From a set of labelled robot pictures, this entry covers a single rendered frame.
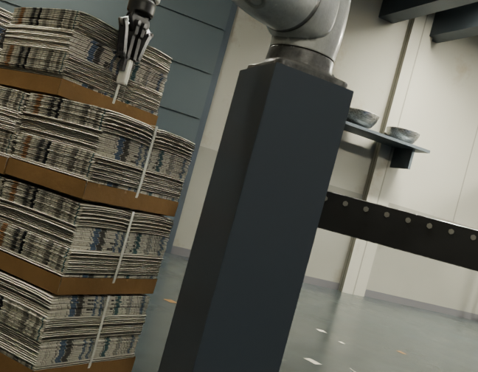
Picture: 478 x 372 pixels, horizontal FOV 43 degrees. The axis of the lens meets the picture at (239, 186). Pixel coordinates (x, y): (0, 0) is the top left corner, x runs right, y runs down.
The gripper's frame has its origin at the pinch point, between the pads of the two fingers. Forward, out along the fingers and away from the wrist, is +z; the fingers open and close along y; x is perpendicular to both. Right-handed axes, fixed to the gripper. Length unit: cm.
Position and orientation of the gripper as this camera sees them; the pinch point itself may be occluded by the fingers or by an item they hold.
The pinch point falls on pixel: (124, 71)
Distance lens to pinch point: 174.2
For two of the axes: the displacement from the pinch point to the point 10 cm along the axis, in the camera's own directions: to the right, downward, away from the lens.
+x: 8.4, 2.0, -5.1
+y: -4.9, -1.5, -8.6
